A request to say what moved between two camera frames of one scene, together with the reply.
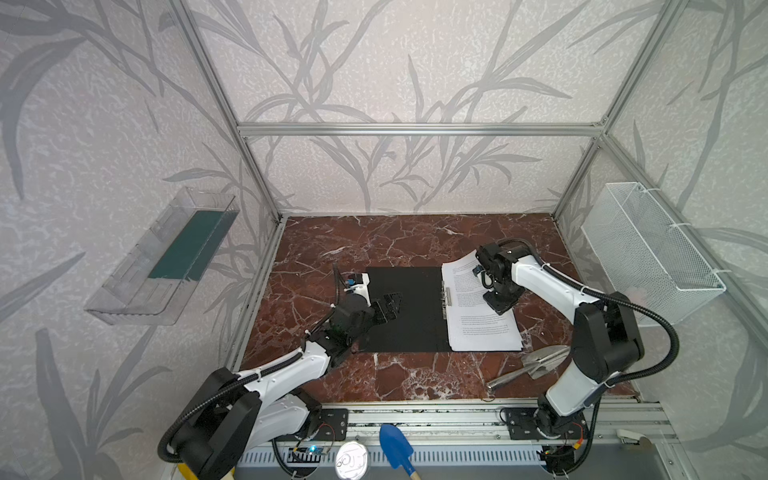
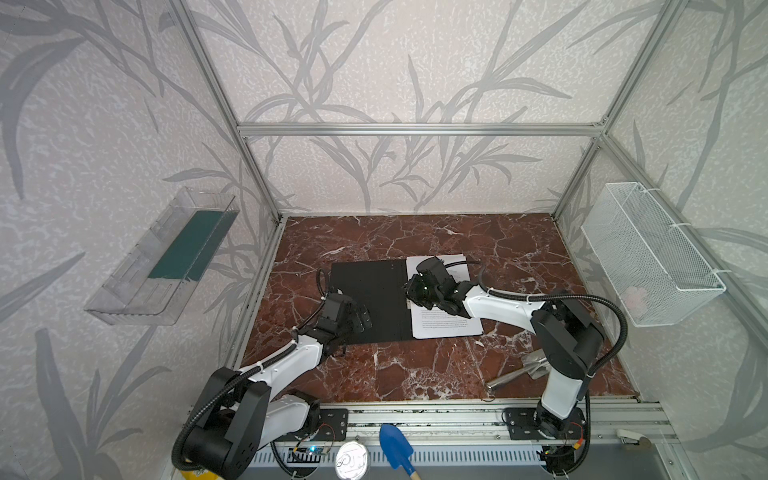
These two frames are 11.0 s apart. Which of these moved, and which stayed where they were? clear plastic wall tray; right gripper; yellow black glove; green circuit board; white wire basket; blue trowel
Moved: right gripper
Stayed: green circuit board; clear plastic wall tray; blue trowel; white wire basket; yellow black glove
